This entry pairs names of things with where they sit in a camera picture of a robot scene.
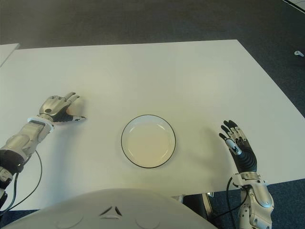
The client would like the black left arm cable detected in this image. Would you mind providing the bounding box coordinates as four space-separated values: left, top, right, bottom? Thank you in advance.
0 150 43 212

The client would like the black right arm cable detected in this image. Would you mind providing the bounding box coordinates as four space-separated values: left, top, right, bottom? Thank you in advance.
225 176 244 218

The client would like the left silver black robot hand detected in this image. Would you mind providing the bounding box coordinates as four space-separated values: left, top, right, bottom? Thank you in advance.
38 92 87 124

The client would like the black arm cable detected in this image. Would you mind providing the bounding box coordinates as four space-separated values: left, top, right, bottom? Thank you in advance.
225 176 244 218
0 150 43 212

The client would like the white plate with black rim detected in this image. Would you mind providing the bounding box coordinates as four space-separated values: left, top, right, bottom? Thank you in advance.
121 114 177 169

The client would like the adjacent white table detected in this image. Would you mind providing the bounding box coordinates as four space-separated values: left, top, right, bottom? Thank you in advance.
0 43 20 67

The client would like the grey robot torso shell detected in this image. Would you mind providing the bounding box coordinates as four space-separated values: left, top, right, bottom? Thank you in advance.
0 188 215 229

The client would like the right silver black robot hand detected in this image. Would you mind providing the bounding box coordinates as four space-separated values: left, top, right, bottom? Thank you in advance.
218 119 258 173

